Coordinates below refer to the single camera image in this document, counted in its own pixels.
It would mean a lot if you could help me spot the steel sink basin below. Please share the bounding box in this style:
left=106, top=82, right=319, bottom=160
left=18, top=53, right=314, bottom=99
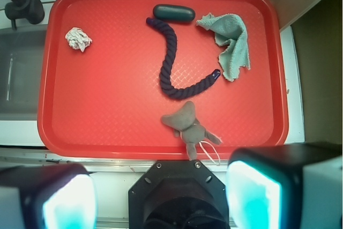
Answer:
left=1, top=25, right=47, bottom=121

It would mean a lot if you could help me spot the dark green oval case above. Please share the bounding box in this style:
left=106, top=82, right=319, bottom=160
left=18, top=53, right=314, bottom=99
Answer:
left=153, top=4, right=196, bottom=23

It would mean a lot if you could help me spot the red plastic tray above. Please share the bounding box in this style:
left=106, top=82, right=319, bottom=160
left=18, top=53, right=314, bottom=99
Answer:
left=38, top=0, right=288, bottom=160

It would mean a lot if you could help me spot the black faucet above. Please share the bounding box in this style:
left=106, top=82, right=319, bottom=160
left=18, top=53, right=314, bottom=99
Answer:
left=5, top=0, right=45, bottom=31

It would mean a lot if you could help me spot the dark blue twisted rope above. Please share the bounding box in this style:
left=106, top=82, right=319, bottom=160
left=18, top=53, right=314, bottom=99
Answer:
left=146, top=17, right=222, bottom=101

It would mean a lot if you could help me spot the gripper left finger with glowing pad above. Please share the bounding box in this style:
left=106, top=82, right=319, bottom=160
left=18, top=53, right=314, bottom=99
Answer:
left=1, top=164, right=98, bottom=228

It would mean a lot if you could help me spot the crumpled white paper ball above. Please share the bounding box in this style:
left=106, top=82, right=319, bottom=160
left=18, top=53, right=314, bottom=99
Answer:
left=65, top=27, right=93, bottom=53

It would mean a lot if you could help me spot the light green cloth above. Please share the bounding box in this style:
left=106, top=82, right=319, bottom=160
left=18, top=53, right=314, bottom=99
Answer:
left=196, top=13, right=251, bottom=82

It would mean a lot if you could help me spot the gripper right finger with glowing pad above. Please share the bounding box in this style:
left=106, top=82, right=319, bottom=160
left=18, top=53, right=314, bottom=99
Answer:
left=226, top=143, right=342, bottom=228

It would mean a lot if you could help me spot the grey plush toy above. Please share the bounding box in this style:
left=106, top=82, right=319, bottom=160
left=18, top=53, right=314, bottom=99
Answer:
left=161, top=101, right=222, bottom=160

